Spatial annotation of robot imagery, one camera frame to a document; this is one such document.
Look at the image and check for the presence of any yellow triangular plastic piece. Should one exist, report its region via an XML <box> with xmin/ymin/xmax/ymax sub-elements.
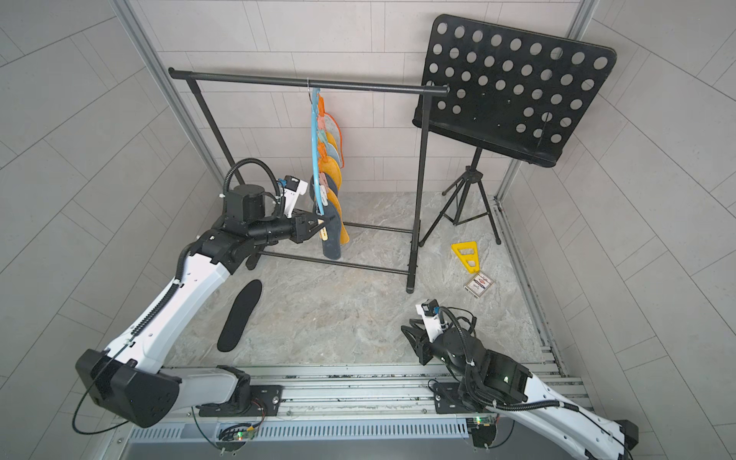
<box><xmin>450</xmin><ymin>241</ymin><xmax>480</xmax><ymax>274</ymax></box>

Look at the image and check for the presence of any black garment rack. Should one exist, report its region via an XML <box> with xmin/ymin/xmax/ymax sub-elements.
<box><xmin>168</xmin><ymin>67</ymin><xmax>450</xmax><ymax>293</ymax></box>

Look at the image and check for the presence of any orange yellow shoe insole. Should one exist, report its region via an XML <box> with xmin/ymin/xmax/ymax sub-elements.
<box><xmin>320</xmin><ymin>169</ymin><xmax>350</xmax><ymax>245</ymax></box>

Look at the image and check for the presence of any black perforated music stand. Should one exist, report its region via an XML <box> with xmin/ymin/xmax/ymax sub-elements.
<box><xmin>411</xmin><ymin>13</ymin><xmax>617</xmax><ymax>248</ymax></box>

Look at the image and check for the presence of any blue multi-clip hanger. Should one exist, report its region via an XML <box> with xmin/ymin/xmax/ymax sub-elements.
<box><xmin>308</xmin><ymin>85</ymin><xmax>324</xmax><ymax>216</ymax></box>

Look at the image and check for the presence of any black shoe insole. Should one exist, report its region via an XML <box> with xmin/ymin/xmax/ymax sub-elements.
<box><xmin>217</xmin><ymin>279</ymin><xmax>263</xmax><ymax>353</ymax></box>

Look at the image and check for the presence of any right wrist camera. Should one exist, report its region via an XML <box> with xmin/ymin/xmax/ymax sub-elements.
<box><xmin>415</xmin><ymin>299</ymin><xmax>443</xmax><ymax>341</ymax></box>

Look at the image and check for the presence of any dark grey shoe insole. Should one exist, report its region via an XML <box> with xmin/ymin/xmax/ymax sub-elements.
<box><xmin>320</xmin><ymin>172</ymin><xmax>342</xmax><ymax>261</ymax></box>

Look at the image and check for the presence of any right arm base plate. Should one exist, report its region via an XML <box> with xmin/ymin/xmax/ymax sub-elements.
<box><xmin>427</xmin><ymin>379</ymin><xmax>483</xmax><ymax>415</ymax></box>

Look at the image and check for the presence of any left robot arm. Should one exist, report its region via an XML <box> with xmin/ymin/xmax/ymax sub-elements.
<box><xmin>75</xmin><ymin>158</ymin><xmax>327</xmax><ymax>427</ymax></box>

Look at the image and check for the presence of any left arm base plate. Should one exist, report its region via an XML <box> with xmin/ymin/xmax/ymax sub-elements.
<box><xmin>197</xmin><ymin>385</ymin><xmax>284</xmax><ymax>418</ymax></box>

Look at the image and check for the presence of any orange rim insole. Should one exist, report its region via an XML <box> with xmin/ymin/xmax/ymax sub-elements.
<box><xmin>317</xmin><ymin>95</ymin><xmax>344</xmax><ymax>169</ymax></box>

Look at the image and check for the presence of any small card box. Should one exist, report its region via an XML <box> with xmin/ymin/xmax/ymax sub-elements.
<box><xmin>464</xmin><ymin>271</ymin><xmax>495</xmax><ymax>298</ymax></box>

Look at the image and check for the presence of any aluminium mounting rail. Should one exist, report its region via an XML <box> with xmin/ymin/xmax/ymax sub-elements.
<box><xmin>111</xmin><ymin>363</ymin><xmax>596</xmax><ymax>427</ymax></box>

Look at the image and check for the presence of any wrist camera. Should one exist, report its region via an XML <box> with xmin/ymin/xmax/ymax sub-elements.
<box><xmin>279</xmin><ymin>176</ymin><xmax>309</xmax><ymax>218</ymax></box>
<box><xmin>415</xmin><ymin>299</ymin><xmax>443</xmax><ymax>341</ymax></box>

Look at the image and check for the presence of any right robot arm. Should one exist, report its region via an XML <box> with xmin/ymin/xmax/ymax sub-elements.
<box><xmin>401</xmin><ymin>300</ymin><xmax>639</xmax><ymax>459</ymax></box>

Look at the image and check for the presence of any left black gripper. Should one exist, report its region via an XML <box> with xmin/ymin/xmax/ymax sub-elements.
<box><xmin>246</xmin><ymin>209</ymin><xmax>330</xmax><ymax>246</ymax></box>

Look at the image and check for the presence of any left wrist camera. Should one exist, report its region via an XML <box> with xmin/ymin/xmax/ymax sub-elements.
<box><xmin>279</xmin><ymin>176</ymin><xmax>309</xmax><ymax>218</ymax></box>

